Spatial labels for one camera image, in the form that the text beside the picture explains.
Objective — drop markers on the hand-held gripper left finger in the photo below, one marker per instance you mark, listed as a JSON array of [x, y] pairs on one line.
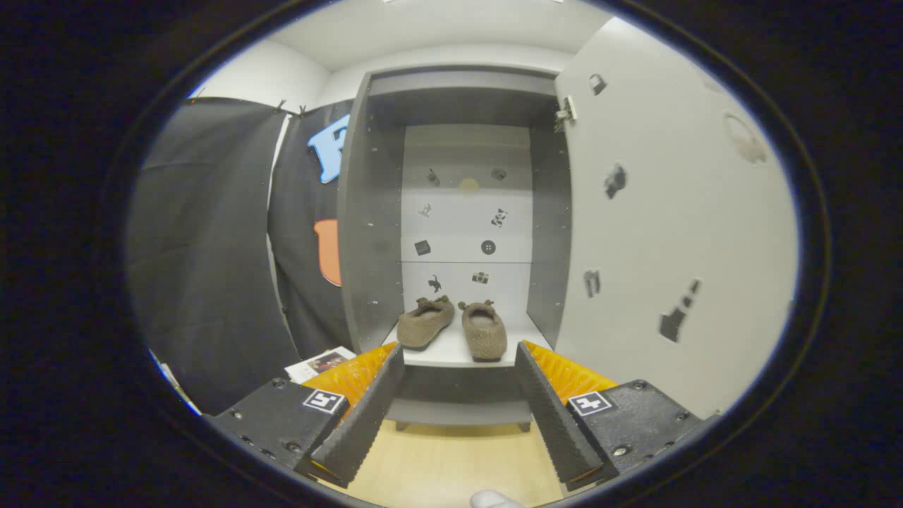
[[367, 423]]

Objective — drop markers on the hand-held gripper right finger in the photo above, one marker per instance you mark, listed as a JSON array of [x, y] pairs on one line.
[[554, 423]]

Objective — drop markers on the brown fuzzy shoe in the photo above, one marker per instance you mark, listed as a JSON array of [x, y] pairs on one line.
[[423, 328], [485, 339]]

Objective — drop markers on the grey shoe cabinet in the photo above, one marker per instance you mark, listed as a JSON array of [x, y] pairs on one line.
[[367, 247]]

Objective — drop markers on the white shoe cabinet door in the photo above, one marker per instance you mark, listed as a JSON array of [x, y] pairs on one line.
[[670, 212]]

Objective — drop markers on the white book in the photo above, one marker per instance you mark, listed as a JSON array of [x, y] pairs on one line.
[[310, 367]]

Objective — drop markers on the black backdrop cloth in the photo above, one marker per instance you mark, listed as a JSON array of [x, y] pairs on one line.
[[204, 247]]

